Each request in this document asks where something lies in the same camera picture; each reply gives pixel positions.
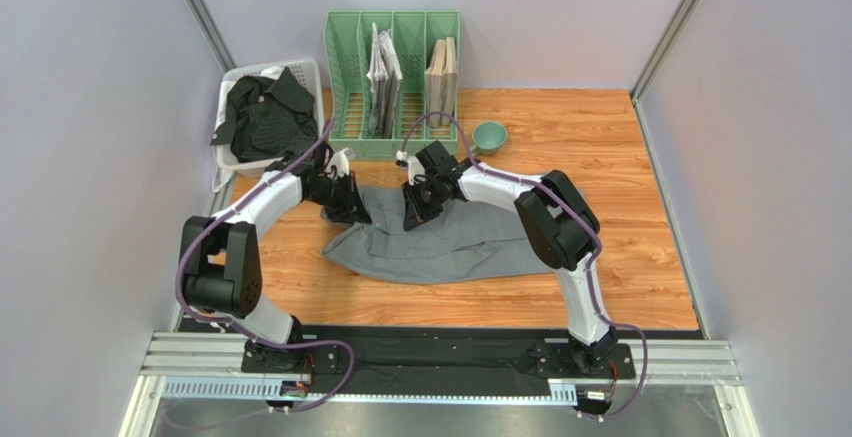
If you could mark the grey long sleeve shirt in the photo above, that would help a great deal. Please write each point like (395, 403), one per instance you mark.
(467, 241)

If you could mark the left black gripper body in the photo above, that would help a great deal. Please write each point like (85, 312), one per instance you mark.
(334, 191)

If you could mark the teal cup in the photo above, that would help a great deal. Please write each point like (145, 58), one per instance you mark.
(488, 137)

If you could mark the grey magazines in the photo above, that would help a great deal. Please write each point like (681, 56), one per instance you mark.
(385, 77)

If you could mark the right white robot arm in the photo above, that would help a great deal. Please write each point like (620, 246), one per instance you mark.
(559, 225)

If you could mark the white laundry basket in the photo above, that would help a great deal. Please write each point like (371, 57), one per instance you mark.
(307, 73)

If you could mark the black striped shirt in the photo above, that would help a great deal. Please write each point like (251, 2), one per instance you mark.
(267, 118)

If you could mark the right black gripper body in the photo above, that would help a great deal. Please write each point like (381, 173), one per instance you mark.
(421, 195)

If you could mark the brown books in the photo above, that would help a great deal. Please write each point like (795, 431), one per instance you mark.
(441, 79)

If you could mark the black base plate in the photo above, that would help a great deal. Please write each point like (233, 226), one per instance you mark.
(434, 361)

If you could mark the aluminium frame rail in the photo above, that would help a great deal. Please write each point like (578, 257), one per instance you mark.
(199, 365)

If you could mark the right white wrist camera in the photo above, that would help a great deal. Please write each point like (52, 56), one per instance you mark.
(411, 164)

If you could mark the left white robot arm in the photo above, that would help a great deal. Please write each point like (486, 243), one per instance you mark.
(219, 278)

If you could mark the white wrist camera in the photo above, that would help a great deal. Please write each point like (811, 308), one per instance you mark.
(411, 164)
(339, 164)

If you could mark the green file organizer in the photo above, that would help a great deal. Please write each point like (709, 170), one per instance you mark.
(347, 40)

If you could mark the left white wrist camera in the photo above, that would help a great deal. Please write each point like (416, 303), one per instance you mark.
(339, 164)

